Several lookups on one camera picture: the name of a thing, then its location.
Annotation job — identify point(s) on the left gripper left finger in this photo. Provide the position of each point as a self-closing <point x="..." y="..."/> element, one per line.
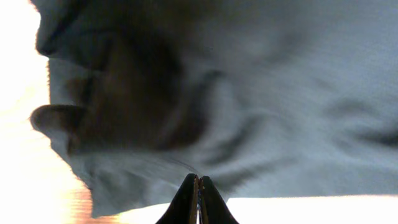
<point x="183" y="207"/>

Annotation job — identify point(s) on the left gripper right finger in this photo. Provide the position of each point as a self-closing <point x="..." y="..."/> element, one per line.
<point x="213" y="209"/>

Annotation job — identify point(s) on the black t-shirt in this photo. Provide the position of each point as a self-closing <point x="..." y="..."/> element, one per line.
<point x="268" y="98"/>

